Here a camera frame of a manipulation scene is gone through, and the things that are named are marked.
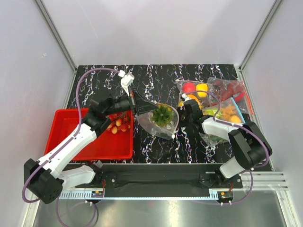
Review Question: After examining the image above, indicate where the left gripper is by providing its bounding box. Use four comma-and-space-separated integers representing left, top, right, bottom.
104, 87, 159, 117

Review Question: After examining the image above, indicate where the fake orange pineapple with leaves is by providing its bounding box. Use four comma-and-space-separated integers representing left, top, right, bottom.
150, 104, 173, 128

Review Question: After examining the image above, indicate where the polka dot zip bag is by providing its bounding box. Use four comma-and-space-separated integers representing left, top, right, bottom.
136, 103, 179, 140

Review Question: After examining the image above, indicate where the fake cherry bunch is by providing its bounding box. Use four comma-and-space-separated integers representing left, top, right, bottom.
107, 112, 131, 134

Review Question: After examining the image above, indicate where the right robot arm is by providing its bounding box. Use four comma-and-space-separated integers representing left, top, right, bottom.
177, 99, 272, 188

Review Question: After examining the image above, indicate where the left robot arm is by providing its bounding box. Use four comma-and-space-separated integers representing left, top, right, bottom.
22, 88, 158, 204

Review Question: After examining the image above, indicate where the zip bag with apple and peppers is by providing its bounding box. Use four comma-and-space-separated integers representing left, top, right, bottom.
175, 79, 214, 109

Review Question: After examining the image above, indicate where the blue zip bag mixed food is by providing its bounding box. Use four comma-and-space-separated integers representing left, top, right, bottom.
216, 98, 245, 123

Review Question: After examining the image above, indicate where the zip bag with red chilies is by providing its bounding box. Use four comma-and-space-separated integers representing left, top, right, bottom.
207, 77, 253, 114

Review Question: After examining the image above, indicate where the red plastic bin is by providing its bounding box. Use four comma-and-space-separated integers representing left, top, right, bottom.
44, 109, 134, 161

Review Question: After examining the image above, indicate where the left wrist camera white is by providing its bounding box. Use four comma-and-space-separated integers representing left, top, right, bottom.
118, 70, 134, 96

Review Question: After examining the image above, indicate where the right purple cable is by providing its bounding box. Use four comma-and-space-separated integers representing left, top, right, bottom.
187, 91, 272, 204

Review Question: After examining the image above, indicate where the purple cable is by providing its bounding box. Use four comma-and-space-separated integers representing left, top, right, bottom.
21, 67, 123, 227
187, 91, 272, 204

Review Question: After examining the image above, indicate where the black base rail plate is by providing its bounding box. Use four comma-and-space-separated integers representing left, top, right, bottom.
78, 164, 243, 199

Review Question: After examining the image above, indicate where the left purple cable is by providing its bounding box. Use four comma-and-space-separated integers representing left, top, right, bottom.
21, 67, 123, 227

